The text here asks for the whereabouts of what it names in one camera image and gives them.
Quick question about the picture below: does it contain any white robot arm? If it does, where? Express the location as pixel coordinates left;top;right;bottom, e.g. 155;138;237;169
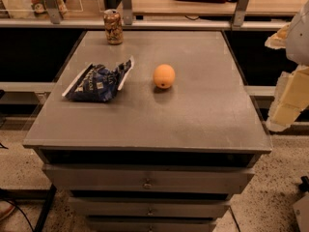
265;1;309;131

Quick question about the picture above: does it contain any orange patterned soda can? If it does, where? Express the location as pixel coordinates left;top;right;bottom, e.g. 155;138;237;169
103;9;123;44

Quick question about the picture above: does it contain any orange fruit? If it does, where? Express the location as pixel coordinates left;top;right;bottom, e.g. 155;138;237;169
153;64;176;89

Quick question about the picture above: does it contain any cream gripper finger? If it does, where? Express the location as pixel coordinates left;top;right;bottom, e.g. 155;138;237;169
266;65;309;131
265;24;290;49

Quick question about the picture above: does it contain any grey box on floor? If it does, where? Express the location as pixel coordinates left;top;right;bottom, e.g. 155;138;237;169
292;175;309;232

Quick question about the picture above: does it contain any grey drawer cabinet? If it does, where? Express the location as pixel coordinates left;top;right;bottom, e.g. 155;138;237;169
24;31;271;232

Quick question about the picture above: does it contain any blue chip bag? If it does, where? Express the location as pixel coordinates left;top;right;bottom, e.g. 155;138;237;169
62;57;135;102

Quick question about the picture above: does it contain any black floor cable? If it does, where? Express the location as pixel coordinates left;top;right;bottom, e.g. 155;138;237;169
0;196;36;232

